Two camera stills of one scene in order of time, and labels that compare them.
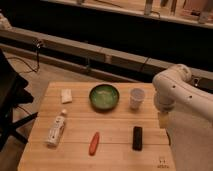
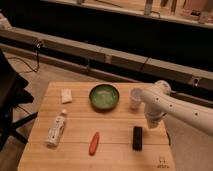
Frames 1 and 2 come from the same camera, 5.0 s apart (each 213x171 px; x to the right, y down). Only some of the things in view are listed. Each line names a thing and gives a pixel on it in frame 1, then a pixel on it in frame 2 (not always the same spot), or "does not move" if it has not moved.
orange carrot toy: [94, 144] does not move
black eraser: [137, 138] does not move
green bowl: [104, 97] does not move
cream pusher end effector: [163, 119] to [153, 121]
